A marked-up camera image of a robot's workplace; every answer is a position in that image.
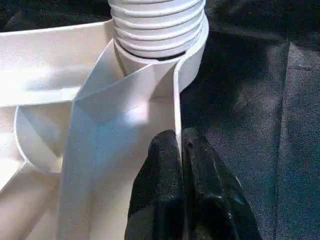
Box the white plastic table top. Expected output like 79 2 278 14
0 19 210 240

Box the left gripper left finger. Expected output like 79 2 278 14
124 129 186 240

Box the black mat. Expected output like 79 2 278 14
0 0 320 240

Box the white plastic table leg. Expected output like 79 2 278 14
108 0 210 58

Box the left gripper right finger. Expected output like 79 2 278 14
181 127 261 240

